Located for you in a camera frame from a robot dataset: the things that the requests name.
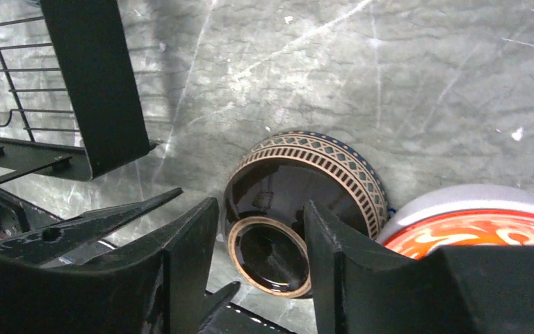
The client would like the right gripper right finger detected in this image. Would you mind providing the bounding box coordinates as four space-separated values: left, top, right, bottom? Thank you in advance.
304 201 534 333

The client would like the brown geometric patterned bowl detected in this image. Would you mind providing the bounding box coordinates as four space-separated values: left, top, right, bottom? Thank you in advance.
223 130 390 299

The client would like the black wire dish rack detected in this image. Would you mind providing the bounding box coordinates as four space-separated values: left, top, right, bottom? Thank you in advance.
0 1 156 184

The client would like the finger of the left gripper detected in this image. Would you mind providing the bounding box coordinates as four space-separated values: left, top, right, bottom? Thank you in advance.
0 187 183 266
198 281 293 334

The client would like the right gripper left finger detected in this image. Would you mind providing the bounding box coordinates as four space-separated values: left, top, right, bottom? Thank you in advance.
0 198 219 333

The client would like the orange floral bowl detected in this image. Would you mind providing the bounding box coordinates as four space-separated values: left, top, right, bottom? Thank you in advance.
375 184 534 260

